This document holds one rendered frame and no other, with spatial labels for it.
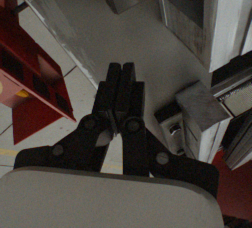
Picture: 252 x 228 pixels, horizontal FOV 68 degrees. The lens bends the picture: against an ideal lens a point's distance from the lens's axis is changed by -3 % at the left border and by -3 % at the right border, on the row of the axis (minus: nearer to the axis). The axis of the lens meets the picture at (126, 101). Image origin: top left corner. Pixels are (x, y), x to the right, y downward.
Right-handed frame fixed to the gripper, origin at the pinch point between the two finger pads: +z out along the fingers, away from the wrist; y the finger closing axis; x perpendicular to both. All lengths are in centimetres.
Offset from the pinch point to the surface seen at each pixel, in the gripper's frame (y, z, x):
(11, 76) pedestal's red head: -17.2, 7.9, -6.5
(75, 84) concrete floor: -62, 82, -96
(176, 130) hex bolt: 6.5, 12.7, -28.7
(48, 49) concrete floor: -66, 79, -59
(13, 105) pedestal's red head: -33.1, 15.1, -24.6
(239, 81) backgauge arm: 24.1, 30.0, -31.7
